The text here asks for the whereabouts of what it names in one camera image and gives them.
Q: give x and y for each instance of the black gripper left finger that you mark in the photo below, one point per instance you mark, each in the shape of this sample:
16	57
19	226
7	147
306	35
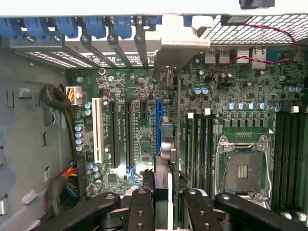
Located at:
142	209

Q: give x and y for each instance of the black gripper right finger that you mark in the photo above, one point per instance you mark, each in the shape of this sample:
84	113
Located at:
199	211

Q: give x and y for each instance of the blue SATA port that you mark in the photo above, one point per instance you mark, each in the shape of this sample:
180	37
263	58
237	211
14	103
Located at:
132	173

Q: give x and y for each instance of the CPU socket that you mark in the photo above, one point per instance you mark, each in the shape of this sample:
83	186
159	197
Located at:
243	168

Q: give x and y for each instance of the black RAM slot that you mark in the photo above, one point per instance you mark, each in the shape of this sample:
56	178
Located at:
204	149
297	156
278	156
197	149
211	125
288	156
304	156

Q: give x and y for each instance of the black power connector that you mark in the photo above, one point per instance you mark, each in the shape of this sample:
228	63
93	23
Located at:
81	175

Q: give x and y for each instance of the green motherboard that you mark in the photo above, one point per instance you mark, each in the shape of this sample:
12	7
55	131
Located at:
144	134

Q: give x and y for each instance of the silver locking lever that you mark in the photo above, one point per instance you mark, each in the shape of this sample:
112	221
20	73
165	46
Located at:
269	183

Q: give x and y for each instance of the black long expansion slot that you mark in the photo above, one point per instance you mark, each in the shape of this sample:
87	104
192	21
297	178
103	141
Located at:
115	134
129	134

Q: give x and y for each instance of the blue expansion slot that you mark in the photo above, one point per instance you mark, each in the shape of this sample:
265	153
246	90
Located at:
159	127

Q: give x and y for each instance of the white expansion slot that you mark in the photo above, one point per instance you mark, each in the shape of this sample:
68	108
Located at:
97	132

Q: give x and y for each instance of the black short expansion slot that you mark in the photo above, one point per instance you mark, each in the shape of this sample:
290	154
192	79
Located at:
143	110

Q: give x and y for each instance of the white power connector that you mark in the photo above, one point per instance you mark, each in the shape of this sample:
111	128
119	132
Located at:
74	96

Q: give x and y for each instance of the black open PC case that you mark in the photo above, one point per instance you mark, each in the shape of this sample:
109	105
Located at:
24	120

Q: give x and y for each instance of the silver rear port block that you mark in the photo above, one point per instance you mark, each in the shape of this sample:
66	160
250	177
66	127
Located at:
211	56

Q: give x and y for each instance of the perforated metal slot cover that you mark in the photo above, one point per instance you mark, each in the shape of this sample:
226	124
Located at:
48	60
72	59

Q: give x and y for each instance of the teal port connector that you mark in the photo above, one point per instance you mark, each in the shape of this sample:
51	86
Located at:
276	56

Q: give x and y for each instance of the blue slot clip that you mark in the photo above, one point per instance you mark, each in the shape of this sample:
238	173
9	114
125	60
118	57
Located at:
66	26
122	26
95	26
36	26
9	27

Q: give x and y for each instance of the black chassis switch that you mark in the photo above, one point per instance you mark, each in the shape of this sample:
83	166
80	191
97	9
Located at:
238	20

